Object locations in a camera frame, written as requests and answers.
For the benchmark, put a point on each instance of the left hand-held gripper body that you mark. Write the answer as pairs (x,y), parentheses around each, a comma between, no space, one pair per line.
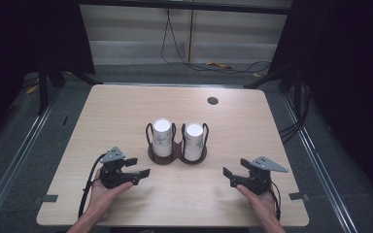
(111,176)

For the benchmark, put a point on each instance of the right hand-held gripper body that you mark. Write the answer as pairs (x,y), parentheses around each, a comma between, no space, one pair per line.
(259,181)

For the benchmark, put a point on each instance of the person's left hand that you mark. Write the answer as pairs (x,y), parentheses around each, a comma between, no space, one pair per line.
(102,197)

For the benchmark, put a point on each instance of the person's right hand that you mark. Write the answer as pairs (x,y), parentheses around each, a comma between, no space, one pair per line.
(264,204)

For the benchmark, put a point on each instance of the grey tape strip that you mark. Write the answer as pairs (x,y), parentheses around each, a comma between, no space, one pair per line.
(298,195)
(49,198)

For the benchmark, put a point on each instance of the dark round table grommet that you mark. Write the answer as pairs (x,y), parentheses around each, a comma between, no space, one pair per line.
(212,100)

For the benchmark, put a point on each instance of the black metal stand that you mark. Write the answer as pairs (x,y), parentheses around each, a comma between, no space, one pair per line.
(265,79)
(42,90)

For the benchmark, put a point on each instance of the yellow tape piece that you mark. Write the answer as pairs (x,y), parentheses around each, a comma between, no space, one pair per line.
(32,89)
(257,75)

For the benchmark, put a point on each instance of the black curtain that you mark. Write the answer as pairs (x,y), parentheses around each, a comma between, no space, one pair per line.
(346,81)
(19,39)

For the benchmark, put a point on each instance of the black overhead beam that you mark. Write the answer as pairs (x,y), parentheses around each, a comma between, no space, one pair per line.
(187,6)

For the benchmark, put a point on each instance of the metal floor rail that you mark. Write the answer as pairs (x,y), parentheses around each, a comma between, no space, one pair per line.
(16,168)
(320,161)

